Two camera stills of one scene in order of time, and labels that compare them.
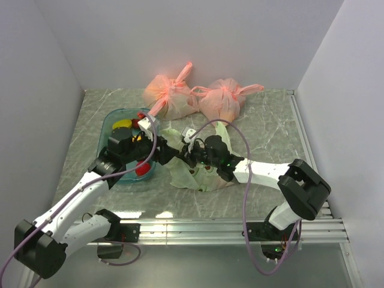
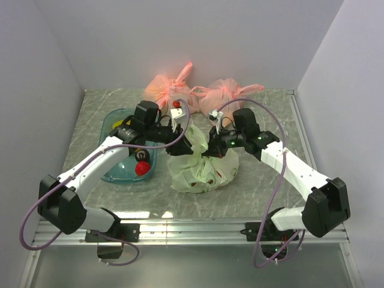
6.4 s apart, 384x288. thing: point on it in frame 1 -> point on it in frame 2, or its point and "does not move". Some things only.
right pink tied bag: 224,99 does not move
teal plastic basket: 108,117 does not move
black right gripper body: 197,155 -> 224,140
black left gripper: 165,152 -> 182,146
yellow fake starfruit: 124,123 does not move
